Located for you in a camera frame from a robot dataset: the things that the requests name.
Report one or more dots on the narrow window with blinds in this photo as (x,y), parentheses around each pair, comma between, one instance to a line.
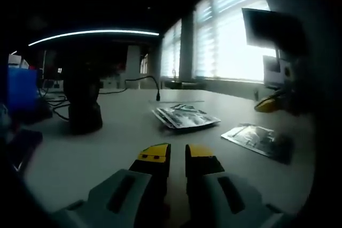
(171,51)

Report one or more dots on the ceiling light strip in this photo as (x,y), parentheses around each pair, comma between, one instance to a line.
(93,33)

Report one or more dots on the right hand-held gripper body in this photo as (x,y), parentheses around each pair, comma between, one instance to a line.
(290,75)

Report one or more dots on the white box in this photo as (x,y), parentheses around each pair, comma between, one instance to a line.
(273,70)

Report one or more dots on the clear dark-printed sheet goods packet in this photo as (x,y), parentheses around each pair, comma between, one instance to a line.
(187,116)

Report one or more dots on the black monitor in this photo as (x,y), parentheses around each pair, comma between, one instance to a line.
(270,27)

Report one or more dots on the white table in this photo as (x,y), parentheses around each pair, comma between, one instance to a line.
(133,137)

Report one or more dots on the black barcode scanner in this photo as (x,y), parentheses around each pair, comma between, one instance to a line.
(84,105)

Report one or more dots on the green black sheet goods packet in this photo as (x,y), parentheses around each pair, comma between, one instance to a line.
(259,140)

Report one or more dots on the black smartphone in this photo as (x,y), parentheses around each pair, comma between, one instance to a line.
(24,148)

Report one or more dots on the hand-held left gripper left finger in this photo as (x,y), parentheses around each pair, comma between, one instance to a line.
(149,185)

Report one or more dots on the blue box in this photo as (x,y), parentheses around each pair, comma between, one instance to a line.
(21,89)

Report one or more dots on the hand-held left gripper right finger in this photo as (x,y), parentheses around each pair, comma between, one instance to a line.
(203,185)

